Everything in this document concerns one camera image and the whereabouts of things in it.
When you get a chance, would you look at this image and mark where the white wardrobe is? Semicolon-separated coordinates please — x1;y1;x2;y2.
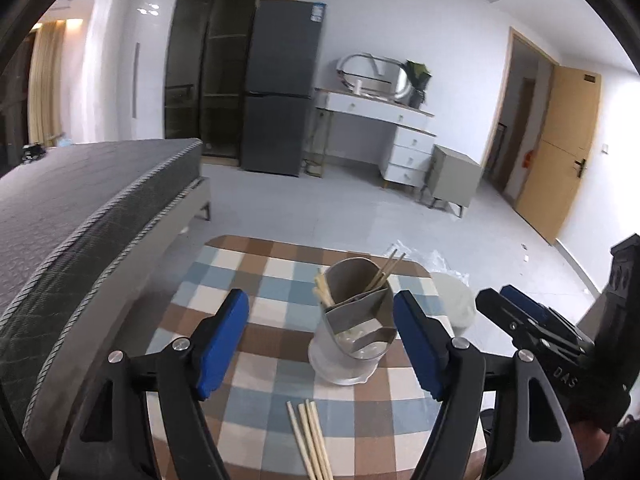
60;0;187;143

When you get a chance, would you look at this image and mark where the dark window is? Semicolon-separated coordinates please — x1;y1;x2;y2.
0;35;36;176

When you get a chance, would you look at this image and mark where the grey mattress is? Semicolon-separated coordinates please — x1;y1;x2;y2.
0;137;203;443

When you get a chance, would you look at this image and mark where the dark glass door cabinet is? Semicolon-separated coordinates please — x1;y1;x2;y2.
164;0;266;162

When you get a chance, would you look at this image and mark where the person's right forearm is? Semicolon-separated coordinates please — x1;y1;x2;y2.
572;410;640;480

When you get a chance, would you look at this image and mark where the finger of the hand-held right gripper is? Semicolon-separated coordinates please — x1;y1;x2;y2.
500;285;583;332
475;287;597;363

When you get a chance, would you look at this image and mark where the clear plastic bag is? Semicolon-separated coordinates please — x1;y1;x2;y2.
387;240;471;292

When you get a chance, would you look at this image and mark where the beige nightstand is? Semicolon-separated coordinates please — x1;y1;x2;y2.
422;144;485;218

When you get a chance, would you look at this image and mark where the dark grey refrigerator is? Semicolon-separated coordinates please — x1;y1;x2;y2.
240;0;328;178

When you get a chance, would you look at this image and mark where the metal utensil holder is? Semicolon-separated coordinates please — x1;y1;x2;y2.
307;257;399;387

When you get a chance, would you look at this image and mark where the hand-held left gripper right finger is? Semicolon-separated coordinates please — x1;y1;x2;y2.
392;290;586;480

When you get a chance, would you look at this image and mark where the white vanity desk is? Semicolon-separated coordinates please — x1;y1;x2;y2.
314;87;437;196

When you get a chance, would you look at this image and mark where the beige curtain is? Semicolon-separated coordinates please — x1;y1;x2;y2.
27;19;84;147

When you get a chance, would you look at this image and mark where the oval vanity mirror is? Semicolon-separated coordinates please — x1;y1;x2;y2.
336;52;416;103

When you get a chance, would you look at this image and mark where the potted green plant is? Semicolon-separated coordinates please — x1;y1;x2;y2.
404;60;434;110

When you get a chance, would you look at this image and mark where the white round stool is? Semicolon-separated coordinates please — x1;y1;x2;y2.
430;272;479;342

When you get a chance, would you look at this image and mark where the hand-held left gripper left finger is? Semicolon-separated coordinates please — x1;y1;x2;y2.
60;289;250;480

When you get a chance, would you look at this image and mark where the wooden door frame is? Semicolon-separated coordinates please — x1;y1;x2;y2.
482;26;561;207

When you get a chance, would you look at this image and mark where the checkered tablecloth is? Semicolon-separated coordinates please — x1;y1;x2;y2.
147;235;488;480

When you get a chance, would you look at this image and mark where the wooden door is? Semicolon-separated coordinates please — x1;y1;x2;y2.
515;65;604;247

